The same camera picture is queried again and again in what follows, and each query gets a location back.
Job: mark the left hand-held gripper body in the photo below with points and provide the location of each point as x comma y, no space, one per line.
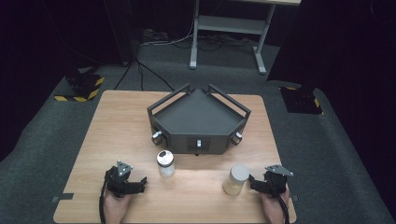
117,180

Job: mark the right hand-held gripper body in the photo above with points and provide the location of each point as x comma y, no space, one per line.
275,182

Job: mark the grey lid jar beige powder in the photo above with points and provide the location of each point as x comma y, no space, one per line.
235,182

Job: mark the glass shaker jar white powder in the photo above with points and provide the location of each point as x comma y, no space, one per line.
165,165

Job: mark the black corner rack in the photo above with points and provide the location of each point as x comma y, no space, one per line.
197,119

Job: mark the person's right hand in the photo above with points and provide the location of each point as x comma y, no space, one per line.
274,205

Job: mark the black tape strip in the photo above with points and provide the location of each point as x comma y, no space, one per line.
63,197
295,198

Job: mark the yellow black striped stand base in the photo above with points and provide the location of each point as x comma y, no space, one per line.
83,88

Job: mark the power strip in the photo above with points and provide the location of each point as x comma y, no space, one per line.
154,34

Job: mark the dark curtain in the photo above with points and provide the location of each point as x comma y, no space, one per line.
46,34
348,46

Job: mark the grey metal desk frame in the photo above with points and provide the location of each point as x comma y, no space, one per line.
230,25

